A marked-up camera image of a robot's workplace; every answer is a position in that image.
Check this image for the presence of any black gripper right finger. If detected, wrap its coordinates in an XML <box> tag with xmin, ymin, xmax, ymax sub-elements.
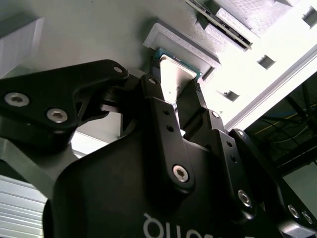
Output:
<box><xmin>177</xmin><ymin>82</ymin><xmax>317</xmax><ymax>238</ymax></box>

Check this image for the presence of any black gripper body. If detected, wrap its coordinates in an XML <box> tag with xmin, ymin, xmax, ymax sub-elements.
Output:
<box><xmin>42</xmin><ymin>130</ymin><xmax>285</xmax><ymax>238</ymax></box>

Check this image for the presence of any silver topped CPU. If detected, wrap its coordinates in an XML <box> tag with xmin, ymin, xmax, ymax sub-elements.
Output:
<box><xmin>152</xmin><ymin>48</ymin><xmax>204</xmax><ymax>105</ymax></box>

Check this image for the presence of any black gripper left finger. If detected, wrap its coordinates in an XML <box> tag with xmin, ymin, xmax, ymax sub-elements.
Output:
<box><xmin>0</xmin><ymin>58</ymin><xmax>197</xmax><ymax>207</ymax></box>

